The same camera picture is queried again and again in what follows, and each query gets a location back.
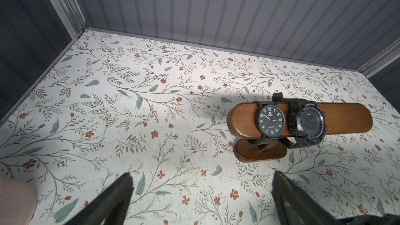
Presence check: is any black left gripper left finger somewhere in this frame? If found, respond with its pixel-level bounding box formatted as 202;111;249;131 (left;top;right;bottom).
67;173;134;225

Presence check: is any black chunky wrist watch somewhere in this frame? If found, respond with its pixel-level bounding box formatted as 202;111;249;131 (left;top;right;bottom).
272;93;328;149

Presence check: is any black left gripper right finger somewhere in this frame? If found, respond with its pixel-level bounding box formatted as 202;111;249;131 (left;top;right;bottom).
272;171;400;225

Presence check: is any wooden T-bar watch stand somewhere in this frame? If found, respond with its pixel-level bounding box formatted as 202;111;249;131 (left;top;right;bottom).
227;103;373;163

